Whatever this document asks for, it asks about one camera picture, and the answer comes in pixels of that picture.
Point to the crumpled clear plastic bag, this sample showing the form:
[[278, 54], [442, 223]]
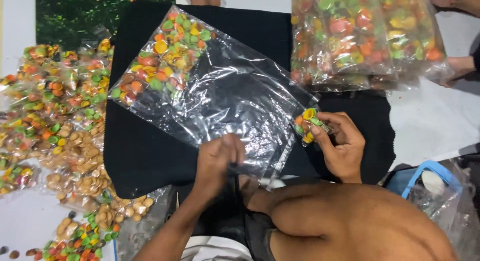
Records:
[[453, 212]]

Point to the person's white garment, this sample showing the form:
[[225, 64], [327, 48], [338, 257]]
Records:
[[215, 251]]

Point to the person's left fingers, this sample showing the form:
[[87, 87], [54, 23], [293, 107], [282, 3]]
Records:
[[227, 146]]

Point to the person's right hand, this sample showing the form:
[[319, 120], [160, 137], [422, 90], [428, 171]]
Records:
[[347, 152]]

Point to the person's black shorts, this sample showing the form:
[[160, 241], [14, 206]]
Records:
[[225, 216]]

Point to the empty clear plastic bags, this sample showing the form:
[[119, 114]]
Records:
[[144, 231]]

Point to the stack of large snack bags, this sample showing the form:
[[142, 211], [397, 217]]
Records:
[[356, 39]]

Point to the loose brown round snacks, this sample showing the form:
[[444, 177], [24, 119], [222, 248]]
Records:
[[15, 253]]

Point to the green leaf print mat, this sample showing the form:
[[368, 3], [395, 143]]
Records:
[[86, 13]]

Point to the person's bare leg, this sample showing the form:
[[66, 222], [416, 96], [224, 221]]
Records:
[[356, 223]]

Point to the large clear plastic snack bag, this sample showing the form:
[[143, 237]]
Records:
[[225, 96]]

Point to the black cloth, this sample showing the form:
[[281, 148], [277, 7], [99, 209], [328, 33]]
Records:
[[150, 159]]

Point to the heap of small snack packets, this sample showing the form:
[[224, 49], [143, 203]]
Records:
[[63, 114]]

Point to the handful of colourful round snacks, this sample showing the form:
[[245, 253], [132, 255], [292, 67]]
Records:
[[305, 120]]

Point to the blue plastic container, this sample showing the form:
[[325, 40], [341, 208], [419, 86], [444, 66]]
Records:
[[399, 180]]

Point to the person's left hand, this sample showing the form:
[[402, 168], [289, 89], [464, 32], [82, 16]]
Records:
[[213, 167]]

